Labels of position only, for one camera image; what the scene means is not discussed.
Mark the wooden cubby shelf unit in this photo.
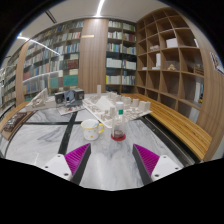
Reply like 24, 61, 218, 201
134, 7, 214, 118

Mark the long ceiling light strip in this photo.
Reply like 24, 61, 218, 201
94, 0, 106, 18
16, 34, 62, 57

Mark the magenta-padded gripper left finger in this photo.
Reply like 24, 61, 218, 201
43, 142, 92, 185

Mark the dark grey architectural model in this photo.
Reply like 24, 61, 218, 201
54, 88, 86, 116

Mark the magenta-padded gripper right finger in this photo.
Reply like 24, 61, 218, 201
131, 143, 184, 186

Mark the white city block model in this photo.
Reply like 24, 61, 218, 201
81, 84, 153, 129

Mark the white mug yellow handle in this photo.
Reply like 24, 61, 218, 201
80, 118, 105, 141

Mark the clear plastic bottle white cap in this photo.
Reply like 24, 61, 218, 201
111, 101, 127, 141

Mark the narrow bookshelf full of books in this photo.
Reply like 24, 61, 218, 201
105, 19, 138, 94

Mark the white ramp architectural model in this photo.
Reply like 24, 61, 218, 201
24, 87, 58, 113

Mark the white wall sign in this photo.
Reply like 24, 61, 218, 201
209, 51, 224, 77

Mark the large bookshelf full of books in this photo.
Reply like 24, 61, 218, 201
0, 20, 85, 108

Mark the brown model on wooden board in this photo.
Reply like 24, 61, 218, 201
0, 111, 34, 141

